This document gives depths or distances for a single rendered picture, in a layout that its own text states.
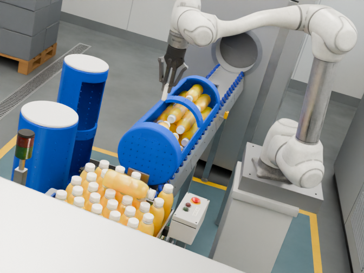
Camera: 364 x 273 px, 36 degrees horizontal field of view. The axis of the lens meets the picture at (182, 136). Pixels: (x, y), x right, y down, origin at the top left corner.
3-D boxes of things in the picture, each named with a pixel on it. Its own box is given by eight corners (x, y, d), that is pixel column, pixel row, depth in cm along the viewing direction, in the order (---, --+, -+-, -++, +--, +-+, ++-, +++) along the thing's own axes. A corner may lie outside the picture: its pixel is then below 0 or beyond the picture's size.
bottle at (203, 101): (213, 99, 323) (206, 109, 306) (205, 107, 326) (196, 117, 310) (205, 90, 323) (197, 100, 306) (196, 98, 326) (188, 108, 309)
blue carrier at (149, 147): (215, 127, 330) (225, 82, 319) (171, 193, 252) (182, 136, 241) (169, 115, 336) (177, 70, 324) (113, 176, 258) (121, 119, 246)
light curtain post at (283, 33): (223, 222, 420) (299, 1, 348) (222, 227, 414) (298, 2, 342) (216, 220, 421) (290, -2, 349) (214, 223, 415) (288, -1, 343)
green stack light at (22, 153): (34, 155, 214) (36, 143, 212) (26, 161, 208) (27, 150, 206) (20, 149, 215) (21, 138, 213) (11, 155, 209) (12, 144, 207)
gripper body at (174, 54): (164, 44, 220) (159, 66, 224) (184, 51, 218) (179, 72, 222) (170, 40, 226) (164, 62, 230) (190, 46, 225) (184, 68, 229)
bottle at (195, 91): (191, 94, 326) (182, 104, 309) (192, 83, 323) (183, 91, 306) (203, 96, 324) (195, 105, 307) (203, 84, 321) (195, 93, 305)
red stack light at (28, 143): (37, 143, 212) (38, 134, 210) (27, 150, 206) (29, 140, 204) (21, 137, 213) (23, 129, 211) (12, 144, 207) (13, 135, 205)
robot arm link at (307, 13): (293, -2, 232) (307, 7, 220) (331, -1, 237) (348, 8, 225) (287, 28, 238) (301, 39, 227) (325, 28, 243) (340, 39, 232)
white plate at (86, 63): (57, 62, 340) (57, 63, 341) (101, 75, 338) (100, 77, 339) (73, 50, 365) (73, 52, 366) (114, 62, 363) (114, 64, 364)
